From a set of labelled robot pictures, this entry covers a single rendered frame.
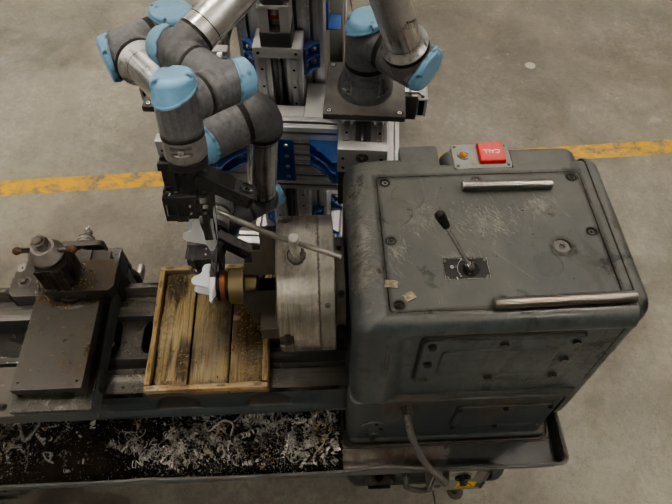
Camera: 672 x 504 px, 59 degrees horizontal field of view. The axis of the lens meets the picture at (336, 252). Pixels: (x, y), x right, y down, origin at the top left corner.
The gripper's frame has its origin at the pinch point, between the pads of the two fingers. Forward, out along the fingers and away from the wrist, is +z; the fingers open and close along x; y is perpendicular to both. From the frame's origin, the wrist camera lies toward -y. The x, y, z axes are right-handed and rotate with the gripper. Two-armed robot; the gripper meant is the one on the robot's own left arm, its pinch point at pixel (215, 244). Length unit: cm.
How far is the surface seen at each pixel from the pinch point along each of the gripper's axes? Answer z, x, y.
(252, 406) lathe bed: 61, -5, -1
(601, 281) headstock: 8, 6, -77
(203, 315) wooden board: 39.3, -18.8, 10.7
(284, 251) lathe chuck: 6.6, -5.0, -13.1
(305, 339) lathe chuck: 23.5, 4.9, -16.8
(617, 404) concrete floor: 124, -45, -135
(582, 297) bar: 7, 11, -71
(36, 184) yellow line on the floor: 92, -165, 121
